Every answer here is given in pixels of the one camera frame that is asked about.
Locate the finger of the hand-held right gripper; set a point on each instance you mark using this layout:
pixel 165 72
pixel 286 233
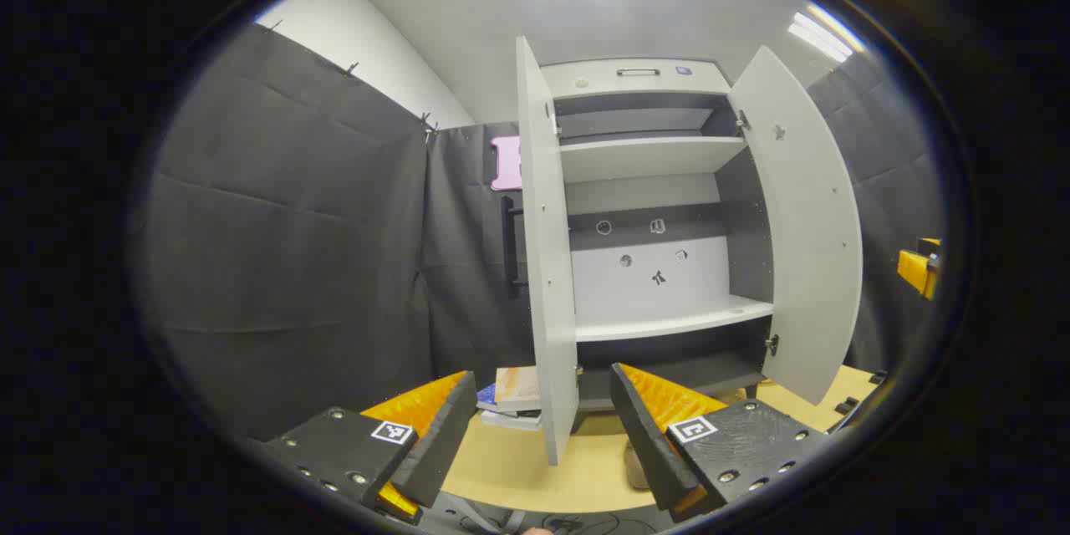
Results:
pixel 915 269

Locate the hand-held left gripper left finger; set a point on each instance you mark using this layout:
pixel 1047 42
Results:
pixel 443 443

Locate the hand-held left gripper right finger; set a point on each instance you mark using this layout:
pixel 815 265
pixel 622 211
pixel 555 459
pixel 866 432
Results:
pixel 648 443

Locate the small black block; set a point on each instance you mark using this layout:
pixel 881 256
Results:
pixel 846 405

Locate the metal door hinge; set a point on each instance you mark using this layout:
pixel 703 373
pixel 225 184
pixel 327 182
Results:
pixel 741 121
pixel 771 343

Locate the blue book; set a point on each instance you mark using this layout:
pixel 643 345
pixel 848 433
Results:
pixel 486 398

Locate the black backdrop cloth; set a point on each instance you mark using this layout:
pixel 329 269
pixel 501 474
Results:
pixel 292 226

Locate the grey cabinet door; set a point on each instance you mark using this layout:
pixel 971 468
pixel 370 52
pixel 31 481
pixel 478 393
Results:
pixel 811 226
pixel 547 267

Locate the grey shoe cabinet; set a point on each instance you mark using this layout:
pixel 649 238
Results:
pixel 652 159

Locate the ceiling light panel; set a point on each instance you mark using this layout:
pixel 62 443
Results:
pixel 823 35

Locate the tan cover book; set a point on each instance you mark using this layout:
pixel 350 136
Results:
pixel 518 389

